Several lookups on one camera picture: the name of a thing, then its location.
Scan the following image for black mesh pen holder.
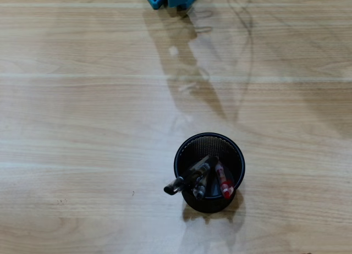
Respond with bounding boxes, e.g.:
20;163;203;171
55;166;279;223
173;132;246;214

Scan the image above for clear pen grey grip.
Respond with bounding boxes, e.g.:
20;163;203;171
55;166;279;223
192;171;210;201

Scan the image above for clear pen black cap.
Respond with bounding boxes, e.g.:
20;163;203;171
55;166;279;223
163;154;212;196

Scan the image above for black retractable pen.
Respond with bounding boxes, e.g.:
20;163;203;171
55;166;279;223
186;156;219;189

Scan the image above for red clear pen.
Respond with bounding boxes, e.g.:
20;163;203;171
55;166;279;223
214;162;235;200

